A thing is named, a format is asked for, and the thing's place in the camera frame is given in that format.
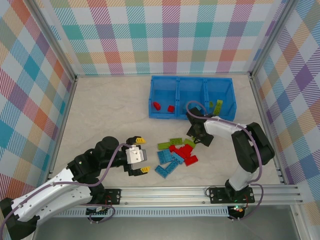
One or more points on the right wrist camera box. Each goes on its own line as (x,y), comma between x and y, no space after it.
(195,113)

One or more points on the small circuit board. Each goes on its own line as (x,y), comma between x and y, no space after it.
(98,210)
(237,208)

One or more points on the large green lego brick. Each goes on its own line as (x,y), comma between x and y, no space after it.
(217,109)

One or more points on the aluminium frame post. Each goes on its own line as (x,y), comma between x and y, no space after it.
(272,37)
(56,42)

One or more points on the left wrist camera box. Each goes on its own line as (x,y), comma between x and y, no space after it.
(135,155)

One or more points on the large blue lego brick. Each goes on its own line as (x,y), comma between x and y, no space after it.
(163,156)

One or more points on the aluminium side rail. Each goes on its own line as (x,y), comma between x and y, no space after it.
(263,112)
(67,110)

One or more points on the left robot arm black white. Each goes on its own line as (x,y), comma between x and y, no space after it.
(50,200)

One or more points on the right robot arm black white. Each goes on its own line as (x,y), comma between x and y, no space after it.
(252,147)

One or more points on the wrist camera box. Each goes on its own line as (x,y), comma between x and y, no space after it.
(195,113)
(135,155)

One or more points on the red lego brick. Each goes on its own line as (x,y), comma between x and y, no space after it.
(157,106)
(188,148)
(191,160)
(172,148)
(185,155)
(179,152)
(171,108)

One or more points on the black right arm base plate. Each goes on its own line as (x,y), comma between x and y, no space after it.
(216,195)

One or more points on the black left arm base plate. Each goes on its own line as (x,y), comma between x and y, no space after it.
(115,196)

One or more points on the aluminium mounting rail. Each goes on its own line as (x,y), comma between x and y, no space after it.
(162,196)

